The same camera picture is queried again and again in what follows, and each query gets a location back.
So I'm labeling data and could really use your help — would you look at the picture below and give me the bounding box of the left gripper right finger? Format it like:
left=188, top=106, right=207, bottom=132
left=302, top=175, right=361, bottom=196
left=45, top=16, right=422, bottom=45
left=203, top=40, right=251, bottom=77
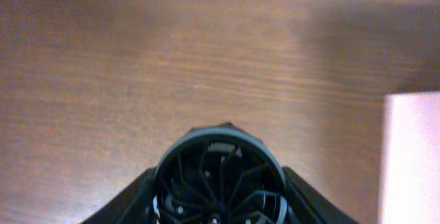
left=283, top=166, right=358, bottom=224

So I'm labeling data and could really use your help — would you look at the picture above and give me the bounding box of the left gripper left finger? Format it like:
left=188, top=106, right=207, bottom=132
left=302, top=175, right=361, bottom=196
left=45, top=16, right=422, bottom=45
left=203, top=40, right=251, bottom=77
left=81, top=168, right=157, bottom=224

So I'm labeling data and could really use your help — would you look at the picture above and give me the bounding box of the black round speaker puck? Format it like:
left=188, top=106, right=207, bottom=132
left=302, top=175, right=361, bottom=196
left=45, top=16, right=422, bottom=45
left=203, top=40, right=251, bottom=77
left=153, top=122, right=288, bottom=224

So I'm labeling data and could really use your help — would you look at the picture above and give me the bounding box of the beige cardboard box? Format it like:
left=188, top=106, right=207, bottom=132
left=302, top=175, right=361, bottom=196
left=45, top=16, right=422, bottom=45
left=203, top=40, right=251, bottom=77
left=378, top=91, right=439, bottom=224

